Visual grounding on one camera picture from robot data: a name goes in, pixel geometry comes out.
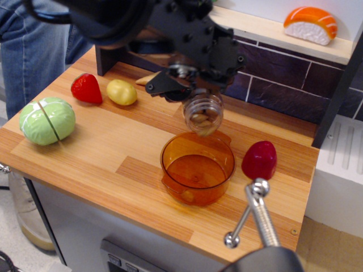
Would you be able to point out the dark shelf left support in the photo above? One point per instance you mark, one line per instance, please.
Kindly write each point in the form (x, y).
(107, 58)

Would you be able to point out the dark red toy egg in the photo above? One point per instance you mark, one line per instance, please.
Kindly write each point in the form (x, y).
(260, 161)

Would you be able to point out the clear almond jar red label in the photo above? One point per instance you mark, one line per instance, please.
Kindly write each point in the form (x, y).
(203, 111)

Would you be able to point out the toy salmon sushi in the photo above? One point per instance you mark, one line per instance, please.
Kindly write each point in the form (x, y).
(311, 24)

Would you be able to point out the dark shelf side post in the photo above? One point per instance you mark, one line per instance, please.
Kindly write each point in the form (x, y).
(340, 92)

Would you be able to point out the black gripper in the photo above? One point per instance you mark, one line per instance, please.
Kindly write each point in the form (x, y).
(193, 49)

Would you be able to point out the white ribbed appliance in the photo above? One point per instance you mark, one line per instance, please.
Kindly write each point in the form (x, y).
(335, 198)

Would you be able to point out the grey cabinet with control panel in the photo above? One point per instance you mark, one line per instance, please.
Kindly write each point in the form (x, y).
(84, 236)

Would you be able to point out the red toy strawberry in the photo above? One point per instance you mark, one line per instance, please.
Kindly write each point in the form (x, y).
(85, 88)

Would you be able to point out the beige shoe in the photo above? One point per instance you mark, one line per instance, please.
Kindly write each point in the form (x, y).
(28, 216)

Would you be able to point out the toy ice cream cone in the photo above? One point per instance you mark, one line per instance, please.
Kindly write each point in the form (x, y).
(145, 80)

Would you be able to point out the light wooden shelf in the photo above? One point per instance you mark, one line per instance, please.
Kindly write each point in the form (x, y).
(271, 32)

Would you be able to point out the small metal knob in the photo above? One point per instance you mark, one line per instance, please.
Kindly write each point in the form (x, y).
(5, 169)

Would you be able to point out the person in blue jeans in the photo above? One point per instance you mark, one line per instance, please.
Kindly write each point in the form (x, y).
(34, 53)

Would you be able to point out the orange transparent plastic pot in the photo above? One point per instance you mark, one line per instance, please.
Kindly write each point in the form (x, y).
(202, 165)

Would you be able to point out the green toy cabbage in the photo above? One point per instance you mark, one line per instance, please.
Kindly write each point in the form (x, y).
(47, 120)

